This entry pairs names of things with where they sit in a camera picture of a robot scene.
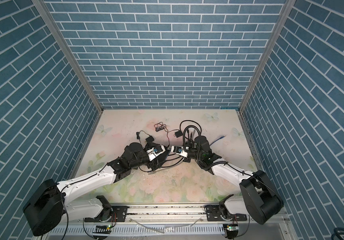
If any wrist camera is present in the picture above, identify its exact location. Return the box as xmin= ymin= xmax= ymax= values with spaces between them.
xmin=171 ymin=146 xmax=189 ymax=158
xmin=146 ymin=145 xmax=165 ymax=161

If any black ethernet cable gold plug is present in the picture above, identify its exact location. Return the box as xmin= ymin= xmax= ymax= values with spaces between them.
xmin=135 ymin=120 xmax=203 ymax=174

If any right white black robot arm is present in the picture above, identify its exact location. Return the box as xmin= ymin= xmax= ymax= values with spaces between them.
xmin=173 ymin=136 xmax=284 ymax=225

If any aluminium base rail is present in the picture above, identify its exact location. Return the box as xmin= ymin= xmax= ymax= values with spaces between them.
xmin=39 ymin=203 xmax=297 ymax=240

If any grey ethernet cable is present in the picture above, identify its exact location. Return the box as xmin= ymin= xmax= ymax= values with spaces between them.
xmin=147 ymin=166 xmax=179 ymax=176

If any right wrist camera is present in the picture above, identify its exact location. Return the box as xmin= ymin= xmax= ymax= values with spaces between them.
xmin=171 ymin=146 xmax=189 ymax=158

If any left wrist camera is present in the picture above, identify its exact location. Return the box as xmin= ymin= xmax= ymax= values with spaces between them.
xmin=146 ymin=145 xmax=165 ymax=161

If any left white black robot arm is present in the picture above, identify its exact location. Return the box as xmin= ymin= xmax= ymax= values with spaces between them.
xmin=23 ymin=143 xmax=170 ymax=237

